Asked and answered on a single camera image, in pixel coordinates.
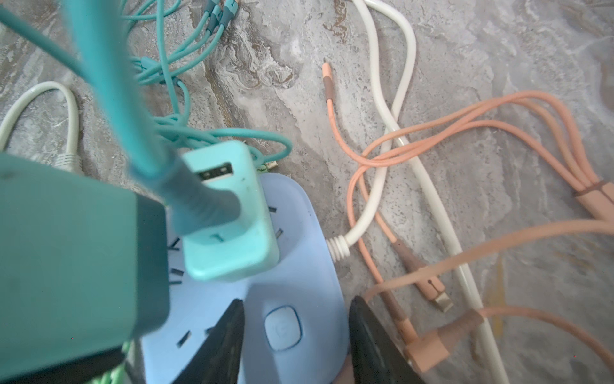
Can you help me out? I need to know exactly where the dark teal charger block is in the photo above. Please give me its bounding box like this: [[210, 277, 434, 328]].
[[1, 154, 169, 383]]

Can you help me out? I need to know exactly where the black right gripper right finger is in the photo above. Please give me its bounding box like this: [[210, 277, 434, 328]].
[[349, 296, 425, 384]]

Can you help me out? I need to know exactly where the teal cable on left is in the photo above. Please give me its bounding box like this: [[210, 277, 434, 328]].
[[0, 0, 294, 231]]

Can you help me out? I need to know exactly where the blue power strip cube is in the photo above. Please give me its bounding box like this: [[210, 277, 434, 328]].
[[142, 174, 350, 383]]

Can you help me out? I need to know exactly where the pink multi-head charging cable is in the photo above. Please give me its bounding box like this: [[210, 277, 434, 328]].
[[320, 61, 614, 375]]

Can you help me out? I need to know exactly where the white power cord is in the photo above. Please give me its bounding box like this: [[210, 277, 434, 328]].
[[0, 0, 510, 384]]

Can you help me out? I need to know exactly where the light green cable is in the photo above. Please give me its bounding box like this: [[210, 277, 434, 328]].
[[88, 340, 133, 384]]

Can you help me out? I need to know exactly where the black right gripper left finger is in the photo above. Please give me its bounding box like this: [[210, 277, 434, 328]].
[[174, 299, 245, 383]]

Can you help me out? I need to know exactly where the teal charger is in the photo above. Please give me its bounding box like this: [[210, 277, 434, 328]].
[[182, 141, 280, 281]]

